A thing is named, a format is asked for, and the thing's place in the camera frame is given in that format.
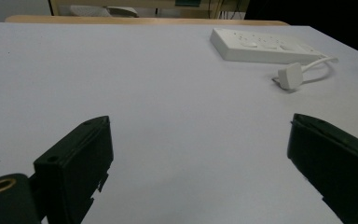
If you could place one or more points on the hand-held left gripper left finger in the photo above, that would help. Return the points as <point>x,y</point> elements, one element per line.
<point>71,165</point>

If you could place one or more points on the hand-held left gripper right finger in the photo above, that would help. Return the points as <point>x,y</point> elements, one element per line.
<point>332,161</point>

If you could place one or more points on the white plug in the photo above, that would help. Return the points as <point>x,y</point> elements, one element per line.
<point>289,76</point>

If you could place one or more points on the white power strip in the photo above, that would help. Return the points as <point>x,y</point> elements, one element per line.
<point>261,46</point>

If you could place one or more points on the grey chair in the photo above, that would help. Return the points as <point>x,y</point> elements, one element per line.
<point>102,11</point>

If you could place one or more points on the wooden table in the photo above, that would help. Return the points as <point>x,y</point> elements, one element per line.
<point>136,20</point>

